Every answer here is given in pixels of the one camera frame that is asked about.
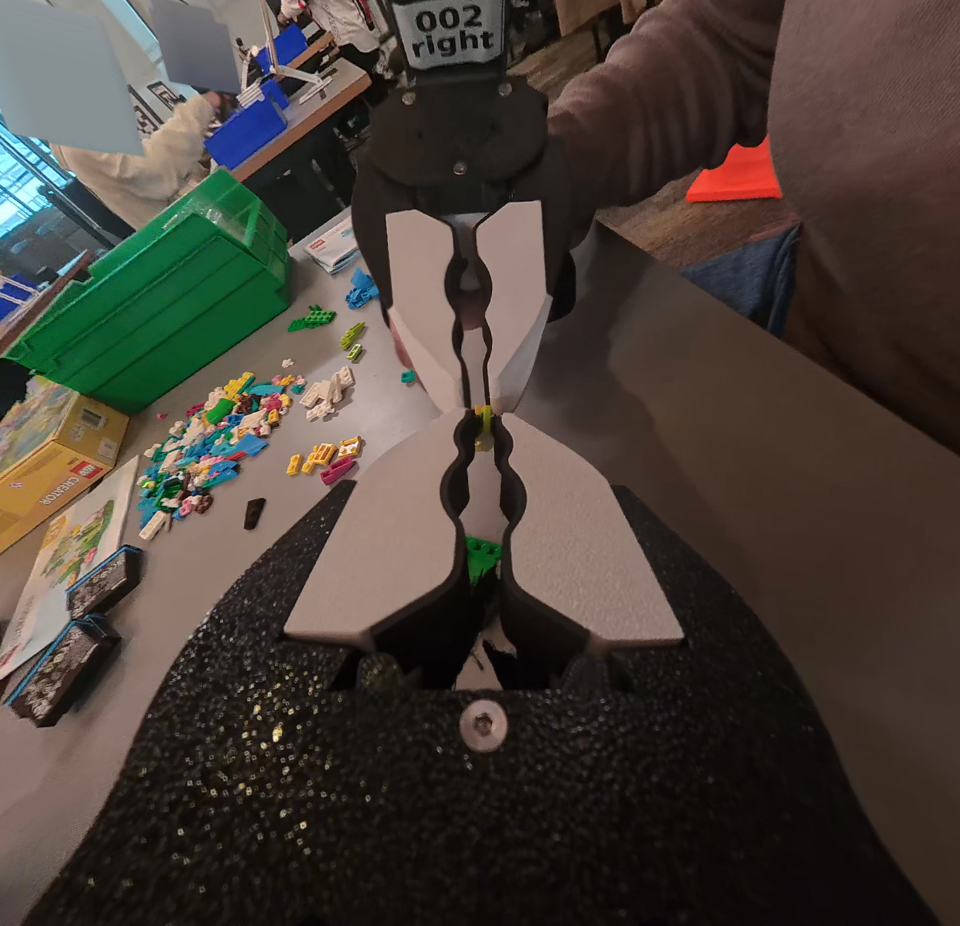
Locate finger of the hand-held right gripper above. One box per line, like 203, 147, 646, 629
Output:
384, 210, 470, 410
472, 200, 556, 413

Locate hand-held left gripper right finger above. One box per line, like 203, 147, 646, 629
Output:
495, 410, 685, 653

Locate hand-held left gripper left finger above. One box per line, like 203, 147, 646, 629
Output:
283, 407, 474, 651

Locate multicolour lego wing assembly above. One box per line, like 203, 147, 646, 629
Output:
463, 535, 504, 588

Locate person's right forearm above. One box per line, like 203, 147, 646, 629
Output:
547, 0, 789, 226

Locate lego instruction booklet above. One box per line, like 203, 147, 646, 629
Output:
303, 217, 360, 275

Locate white lego plates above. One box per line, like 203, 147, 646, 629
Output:
298, 366, 356, 421

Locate pile of mixed lego bricks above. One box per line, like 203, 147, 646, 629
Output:
135, 371, 309, 541

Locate white lego picture sheet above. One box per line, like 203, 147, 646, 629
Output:
0, 455, 141, 680

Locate yellow lego box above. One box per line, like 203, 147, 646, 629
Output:
0, 375, 130, 556

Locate blue plastic bin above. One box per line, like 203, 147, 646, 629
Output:
204, 101, 290, 171
251, 22, 310, 77

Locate person's jeans leg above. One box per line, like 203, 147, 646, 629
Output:
678, 221, 802, 335

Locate stack of green bins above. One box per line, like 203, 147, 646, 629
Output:
3, 169, 294, 416

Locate black battery with blue edge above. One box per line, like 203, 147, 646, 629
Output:
66, 545, 144, 618
3, 615, 121, 728

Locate black white wall marker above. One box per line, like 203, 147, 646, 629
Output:
127, 79, 187, 141

